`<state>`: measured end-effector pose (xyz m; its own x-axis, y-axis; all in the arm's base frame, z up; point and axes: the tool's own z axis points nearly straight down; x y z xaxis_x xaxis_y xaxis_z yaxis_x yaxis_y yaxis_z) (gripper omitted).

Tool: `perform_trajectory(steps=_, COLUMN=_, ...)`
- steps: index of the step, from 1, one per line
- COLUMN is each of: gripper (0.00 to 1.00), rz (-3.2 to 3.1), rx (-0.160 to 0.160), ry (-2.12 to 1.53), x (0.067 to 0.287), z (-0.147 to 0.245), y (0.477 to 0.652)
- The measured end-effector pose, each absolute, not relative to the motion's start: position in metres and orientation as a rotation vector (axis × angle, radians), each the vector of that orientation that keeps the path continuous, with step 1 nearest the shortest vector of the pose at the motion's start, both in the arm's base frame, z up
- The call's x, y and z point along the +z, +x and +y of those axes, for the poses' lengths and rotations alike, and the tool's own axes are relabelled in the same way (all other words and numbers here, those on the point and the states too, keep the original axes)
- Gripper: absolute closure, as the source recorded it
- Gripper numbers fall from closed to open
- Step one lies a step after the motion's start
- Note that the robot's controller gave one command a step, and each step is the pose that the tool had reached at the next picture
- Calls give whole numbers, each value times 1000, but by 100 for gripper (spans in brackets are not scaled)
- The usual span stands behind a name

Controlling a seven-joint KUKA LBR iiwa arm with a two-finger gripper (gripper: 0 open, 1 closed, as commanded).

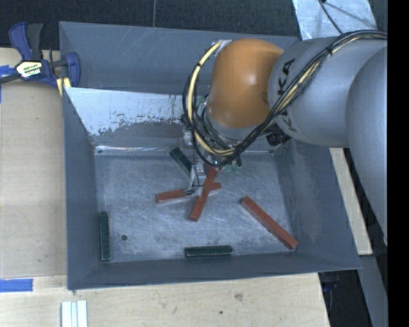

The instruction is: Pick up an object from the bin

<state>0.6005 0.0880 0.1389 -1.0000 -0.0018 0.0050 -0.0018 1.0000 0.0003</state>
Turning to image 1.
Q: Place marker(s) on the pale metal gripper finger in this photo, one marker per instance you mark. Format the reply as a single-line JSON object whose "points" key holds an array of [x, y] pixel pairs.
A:
{"points": [[201, 182], [193, 182]]}

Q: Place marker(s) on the dark green flat block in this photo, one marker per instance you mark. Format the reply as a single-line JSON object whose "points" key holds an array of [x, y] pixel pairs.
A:
{"points": [[180, 158], [104, 237], [208, 251]]}

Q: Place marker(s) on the red-brown flat block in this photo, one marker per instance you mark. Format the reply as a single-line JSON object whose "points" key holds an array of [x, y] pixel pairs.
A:
{"points": [[170, 195], [200, 206], [269, 222]]}

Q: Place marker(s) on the grey metal bin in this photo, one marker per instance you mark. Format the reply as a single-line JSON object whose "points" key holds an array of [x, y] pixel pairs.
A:
{"points": [[139, 223]]}

